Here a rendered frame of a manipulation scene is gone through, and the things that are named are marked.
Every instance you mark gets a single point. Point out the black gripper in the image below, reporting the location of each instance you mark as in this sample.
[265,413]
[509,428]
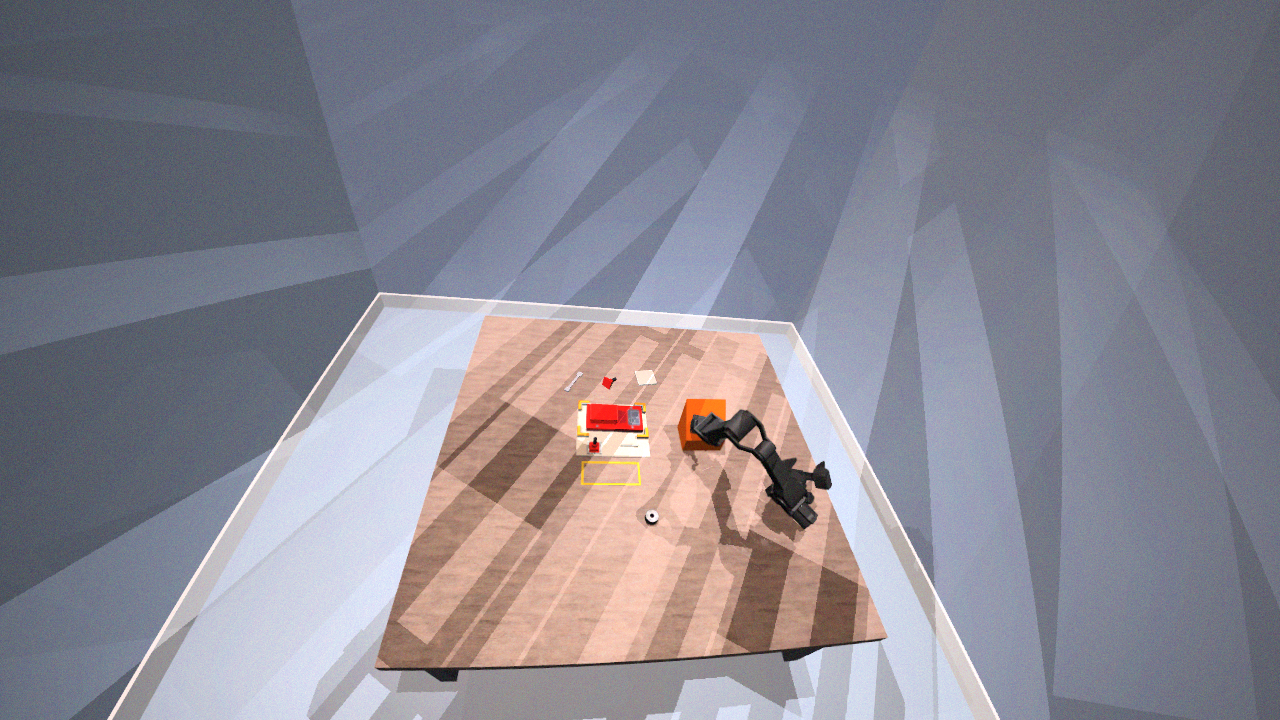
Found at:
[820,475]

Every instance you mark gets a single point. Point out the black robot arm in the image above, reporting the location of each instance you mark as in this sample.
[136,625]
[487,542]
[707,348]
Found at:
[787,492]

